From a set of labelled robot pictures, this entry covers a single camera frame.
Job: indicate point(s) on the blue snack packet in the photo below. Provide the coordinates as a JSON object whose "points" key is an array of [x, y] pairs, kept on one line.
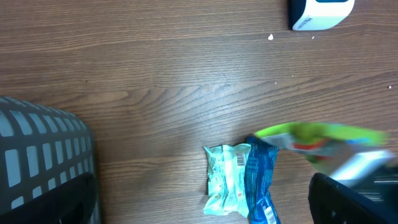
{"points": [[259, 170]]}

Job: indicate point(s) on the green snack bag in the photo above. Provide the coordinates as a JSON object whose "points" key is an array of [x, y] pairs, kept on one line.
{"points": [[322, 143]]}

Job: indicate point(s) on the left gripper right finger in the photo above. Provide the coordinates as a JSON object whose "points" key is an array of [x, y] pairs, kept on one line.
{"points": [[332, 202]]}

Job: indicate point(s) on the grey plastic shopping basket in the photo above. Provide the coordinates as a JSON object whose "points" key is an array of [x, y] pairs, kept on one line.
{"points": [[42, 148]]}

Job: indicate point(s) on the white barcode scanner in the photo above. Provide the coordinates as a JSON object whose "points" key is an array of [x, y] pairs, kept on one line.
{"points": [[309, 15]]}

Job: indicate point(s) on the teal snack packet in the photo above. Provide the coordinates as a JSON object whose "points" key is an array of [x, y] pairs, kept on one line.
{"points": [[226, 189]]}

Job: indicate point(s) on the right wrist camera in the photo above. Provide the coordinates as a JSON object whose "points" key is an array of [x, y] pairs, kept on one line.
{"points": [[359, 166]]}

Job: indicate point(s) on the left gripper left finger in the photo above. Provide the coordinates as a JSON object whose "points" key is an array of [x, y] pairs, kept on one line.
{"points": [[72, 202]]}

